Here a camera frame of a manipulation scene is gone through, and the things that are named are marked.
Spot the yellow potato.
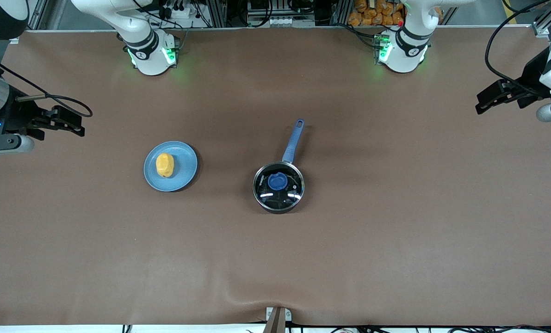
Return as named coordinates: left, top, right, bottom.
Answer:
left=156, top=153, right=175, bottom=179

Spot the brown table mat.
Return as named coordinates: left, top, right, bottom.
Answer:
left=0, top=25, right=551, bottom=327

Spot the crate of orange items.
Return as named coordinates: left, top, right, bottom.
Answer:
left=348, top=0, right=406, bottom=27

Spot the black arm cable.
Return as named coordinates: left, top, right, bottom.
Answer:
left=485, top=0, right=551, bottom=95
left=0, top=41, right=93, bottom=118

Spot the glass lid with blue knob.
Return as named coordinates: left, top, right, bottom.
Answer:
left=254, top=163, right=305, bottom=211

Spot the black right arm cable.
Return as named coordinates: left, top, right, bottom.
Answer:
left=0, top=41, right=93, bottom=118

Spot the round blue plate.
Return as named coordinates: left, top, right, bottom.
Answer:
left=144, top=141, right=198, bottom=192

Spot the metal table clamp bracket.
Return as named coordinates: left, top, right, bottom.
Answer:
left=266, top=307, right=292, bottom=333

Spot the black pot with blue handle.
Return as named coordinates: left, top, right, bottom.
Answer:
left=252, top=119, right=306, bottom=214

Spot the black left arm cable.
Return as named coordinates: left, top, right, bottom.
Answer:
left=485, top=0, right=551, bottom=95

